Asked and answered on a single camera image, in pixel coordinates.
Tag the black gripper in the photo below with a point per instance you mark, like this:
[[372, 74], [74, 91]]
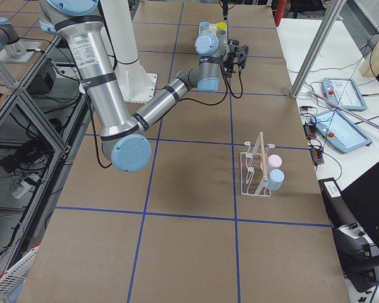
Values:
[[233, 51]]

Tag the yellow plastic cup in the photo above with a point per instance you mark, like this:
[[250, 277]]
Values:
[[221, 25]]

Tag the pink plastic cup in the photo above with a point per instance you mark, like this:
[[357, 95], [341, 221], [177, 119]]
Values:
[[273, 162]]

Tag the light blue plastic cup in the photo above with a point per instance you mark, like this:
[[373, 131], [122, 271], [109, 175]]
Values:
[[275, 179]]

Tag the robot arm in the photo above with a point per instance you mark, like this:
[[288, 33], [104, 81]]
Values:
[[101, 40]]

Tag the grey plastic cup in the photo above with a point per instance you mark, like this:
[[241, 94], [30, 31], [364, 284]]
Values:
[[222, 36]]

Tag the cream plastic tray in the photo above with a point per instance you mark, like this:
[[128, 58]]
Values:
[[212, 28]]

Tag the far teach pendant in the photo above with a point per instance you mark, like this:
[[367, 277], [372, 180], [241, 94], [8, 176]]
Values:
[[344, 92]]

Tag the teach pendant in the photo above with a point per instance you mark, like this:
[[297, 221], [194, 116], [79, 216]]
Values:
[[340, 131], [344, 92]]

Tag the near teach pendant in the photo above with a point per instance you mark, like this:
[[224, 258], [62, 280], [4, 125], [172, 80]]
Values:
[[340, 131]]

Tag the reacher grabber stick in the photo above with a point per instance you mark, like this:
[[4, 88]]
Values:
[[327, 101]]

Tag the black computer monitor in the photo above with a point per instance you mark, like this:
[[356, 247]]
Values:
[[362, 199]]

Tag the black box with label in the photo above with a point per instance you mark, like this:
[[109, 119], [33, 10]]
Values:
[[337, 210]]

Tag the aluminium frame post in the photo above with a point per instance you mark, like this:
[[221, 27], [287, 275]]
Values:
[[316, 45]]

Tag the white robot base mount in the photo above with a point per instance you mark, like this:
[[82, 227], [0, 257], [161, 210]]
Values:
[[137, 86]]

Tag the white wire cup rack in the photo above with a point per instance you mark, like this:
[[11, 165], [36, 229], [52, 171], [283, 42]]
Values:
[[254, 168]]

